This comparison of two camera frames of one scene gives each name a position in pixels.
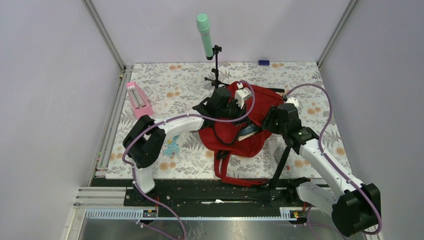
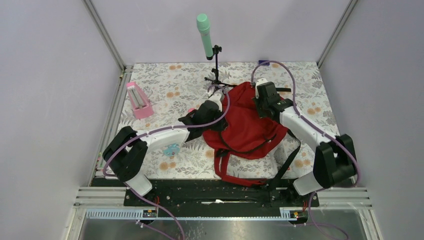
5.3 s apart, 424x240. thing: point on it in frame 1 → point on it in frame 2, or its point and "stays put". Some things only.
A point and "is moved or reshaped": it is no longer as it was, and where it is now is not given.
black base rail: x=169 y=193 stays put
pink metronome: x=142 y=106 stays put
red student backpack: x=241 y=139 is moved or reshaped
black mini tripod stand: x=216 y=83 stays put
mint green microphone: x=203 y=25 stays put
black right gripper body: x=272 y=123 → x=261 y=105
